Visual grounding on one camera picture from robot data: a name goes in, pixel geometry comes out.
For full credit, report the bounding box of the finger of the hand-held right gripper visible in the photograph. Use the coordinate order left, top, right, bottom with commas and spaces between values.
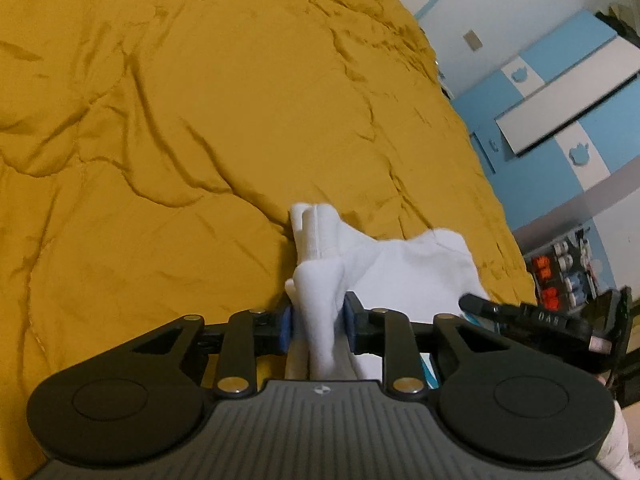
459, 293, 524, 322

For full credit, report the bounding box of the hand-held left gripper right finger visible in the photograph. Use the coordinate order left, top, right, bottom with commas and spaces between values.
344, 293, 501, 397

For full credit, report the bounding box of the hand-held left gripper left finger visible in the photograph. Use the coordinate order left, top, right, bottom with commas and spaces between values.
132, 305, 294, 397

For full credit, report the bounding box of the white sweatshirt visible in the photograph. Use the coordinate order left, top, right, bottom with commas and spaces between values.
284, 202, 493, 382

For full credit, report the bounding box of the person's right forearm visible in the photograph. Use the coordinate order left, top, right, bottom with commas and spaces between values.
596, 400, 640, 480

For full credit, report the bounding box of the rack of small colourful containers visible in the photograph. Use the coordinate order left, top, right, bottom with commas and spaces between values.
524, 229, 617, 312

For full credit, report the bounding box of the blue and white wardrobe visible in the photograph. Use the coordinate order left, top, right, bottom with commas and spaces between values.
451, 7, 640, 243

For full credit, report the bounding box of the white board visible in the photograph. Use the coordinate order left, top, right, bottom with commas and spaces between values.
494, 40, 640, 157

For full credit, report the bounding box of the mustard yellow bedspread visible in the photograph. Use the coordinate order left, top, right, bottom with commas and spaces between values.
0, 0, 540, 480

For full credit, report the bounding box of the bedside table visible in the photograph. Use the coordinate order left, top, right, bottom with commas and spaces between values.
435, 57, 457, 101

